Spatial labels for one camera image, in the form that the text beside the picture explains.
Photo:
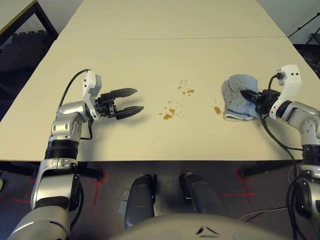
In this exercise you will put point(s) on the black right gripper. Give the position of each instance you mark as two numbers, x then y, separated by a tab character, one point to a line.
266	100

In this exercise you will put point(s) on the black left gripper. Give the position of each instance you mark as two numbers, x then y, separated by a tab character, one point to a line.
106	105

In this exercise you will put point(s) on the light blue rag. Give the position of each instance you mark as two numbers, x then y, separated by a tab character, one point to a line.
235	100

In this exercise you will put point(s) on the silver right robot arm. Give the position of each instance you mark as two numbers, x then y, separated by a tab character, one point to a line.
310	125

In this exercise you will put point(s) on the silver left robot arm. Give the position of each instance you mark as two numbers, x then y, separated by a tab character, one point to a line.
55	180

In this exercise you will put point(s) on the brown liquid spill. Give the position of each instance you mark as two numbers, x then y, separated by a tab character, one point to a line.
216	109
190	91
167	116

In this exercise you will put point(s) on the black table foot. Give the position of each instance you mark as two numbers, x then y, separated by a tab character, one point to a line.
90	172

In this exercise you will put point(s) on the black step stool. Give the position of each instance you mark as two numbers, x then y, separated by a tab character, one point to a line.
315	37

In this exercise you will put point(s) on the black tripod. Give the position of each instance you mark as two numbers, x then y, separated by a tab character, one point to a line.
303	26

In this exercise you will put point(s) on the grey left robot leg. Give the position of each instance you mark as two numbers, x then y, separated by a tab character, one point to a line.
140	200

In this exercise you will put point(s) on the grey robot leg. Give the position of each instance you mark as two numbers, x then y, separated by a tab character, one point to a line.
140	200
200	195

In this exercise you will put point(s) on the grey right robot leg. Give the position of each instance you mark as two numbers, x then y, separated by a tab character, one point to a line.
200	195

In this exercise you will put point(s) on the black foam floor mat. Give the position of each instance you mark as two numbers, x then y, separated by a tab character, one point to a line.
25	55

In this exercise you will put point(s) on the grey robot torso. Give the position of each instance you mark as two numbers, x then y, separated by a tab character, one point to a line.
175	227

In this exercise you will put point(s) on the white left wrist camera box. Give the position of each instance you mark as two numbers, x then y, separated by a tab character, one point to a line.
91	82

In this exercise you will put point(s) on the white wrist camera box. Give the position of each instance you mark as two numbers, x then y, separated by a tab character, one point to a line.
91	82
291	77

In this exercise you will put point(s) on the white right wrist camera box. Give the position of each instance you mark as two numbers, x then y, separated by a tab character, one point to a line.
291	77

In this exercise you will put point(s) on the side table with black frame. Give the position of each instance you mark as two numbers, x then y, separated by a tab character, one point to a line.
10	10

